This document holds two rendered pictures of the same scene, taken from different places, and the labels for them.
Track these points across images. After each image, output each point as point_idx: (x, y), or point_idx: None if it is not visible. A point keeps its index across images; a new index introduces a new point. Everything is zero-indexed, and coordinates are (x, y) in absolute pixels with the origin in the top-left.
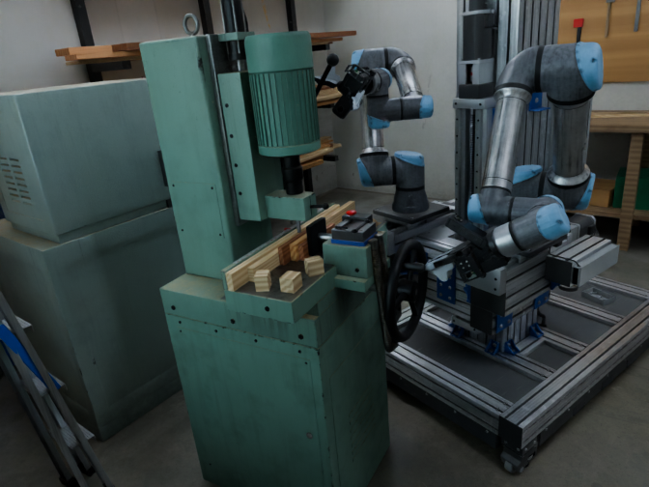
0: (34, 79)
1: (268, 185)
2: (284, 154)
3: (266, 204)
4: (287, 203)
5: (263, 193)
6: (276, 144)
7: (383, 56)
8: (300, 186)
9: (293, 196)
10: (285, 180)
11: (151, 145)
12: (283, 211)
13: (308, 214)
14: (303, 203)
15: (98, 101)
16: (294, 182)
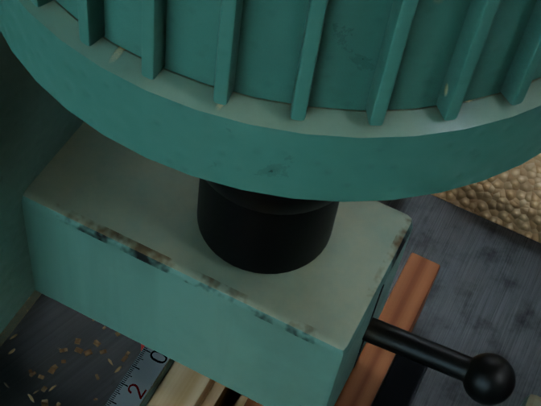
0: None
1: (51, 108)
2: (299, 184)
3: (29, 238)
4: (200, 310)
5: (9, 192)
6: (225, 83)
7: None
8: (328, 221)
9: (254, 281)
10: (215, 185)
11: None
12: (159, 324)
13: (344, 382)
14: (337, 370)
15: None
16: (289, 214)
